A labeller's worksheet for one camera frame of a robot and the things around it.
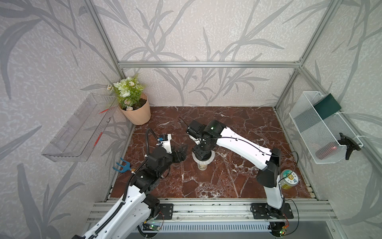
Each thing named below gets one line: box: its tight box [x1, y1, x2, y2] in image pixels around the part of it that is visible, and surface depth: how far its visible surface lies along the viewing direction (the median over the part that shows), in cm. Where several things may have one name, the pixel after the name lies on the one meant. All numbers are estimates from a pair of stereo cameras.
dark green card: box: [313, 93, 342, 120], surface depth 72 cm
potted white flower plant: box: [106, 73, 152, 125], surface depth 95 cm
